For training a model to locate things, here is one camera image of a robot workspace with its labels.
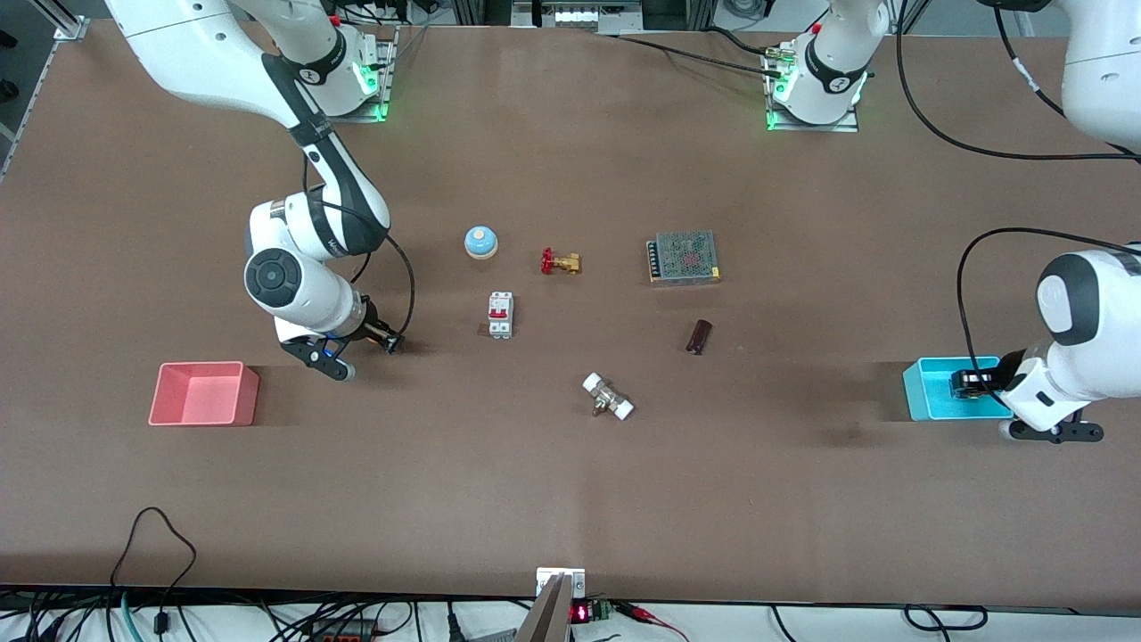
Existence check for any white mount bracket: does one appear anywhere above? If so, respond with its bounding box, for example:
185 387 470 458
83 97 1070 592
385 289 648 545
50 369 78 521
536 567 587 599

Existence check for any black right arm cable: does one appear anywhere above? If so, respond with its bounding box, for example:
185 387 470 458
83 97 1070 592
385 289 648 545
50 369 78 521
301 147 417 342

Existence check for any red clip wire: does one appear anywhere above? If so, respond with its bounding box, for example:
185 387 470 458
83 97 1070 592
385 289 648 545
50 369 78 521
611 603 692 642

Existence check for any metal mesh power supply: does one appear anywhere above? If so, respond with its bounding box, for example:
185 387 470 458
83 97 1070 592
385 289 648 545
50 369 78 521
646 230 723 287

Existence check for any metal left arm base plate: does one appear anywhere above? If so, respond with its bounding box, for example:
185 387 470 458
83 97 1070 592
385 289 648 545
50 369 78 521
765 43 862 134

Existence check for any white-capped pipe fitting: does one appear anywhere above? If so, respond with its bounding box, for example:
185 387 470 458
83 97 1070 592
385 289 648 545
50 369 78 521
581 372 636 423

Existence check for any black coiled cable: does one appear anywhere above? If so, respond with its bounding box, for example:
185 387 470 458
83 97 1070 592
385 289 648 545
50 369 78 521
903 605 989 632

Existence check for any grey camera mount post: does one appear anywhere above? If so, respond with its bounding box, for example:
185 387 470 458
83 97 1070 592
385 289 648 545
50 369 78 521
514 574 573 642

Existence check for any pink plastic box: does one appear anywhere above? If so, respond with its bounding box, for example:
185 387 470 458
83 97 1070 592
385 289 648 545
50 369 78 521
148 360 260 427

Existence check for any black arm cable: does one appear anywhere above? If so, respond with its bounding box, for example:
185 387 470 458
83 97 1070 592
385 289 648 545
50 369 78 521
895 0 1141 368
301 147 417 342

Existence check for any black power strip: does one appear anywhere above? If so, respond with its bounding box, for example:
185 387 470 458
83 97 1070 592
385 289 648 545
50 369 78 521
308 619 380 642

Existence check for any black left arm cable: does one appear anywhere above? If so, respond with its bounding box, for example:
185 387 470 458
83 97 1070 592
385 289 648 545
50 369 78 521
895 0 1141 368

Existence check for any black base cable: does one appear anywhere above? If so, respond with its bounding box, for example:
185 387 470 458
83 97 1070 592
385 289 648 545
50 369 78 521
611 25 785 79

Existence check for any looped black cable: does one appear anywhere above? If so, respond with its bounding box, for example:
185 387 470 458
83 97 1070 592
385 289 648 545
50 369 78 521
109 506 198 636

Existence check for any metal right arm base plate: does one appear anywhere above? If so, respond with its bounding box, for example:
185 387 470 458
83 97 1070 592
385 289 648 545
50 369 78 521
343 25 398 124

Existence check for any cyan plastic box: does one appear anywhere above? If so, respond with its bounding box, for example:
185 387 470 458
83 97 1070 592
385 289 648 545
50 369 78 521
902 356 1015 423

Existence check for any aluminium frame rack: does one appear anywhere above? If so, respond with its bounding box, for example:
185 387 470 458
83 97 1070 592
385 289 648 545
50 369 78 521
510 0 644 35

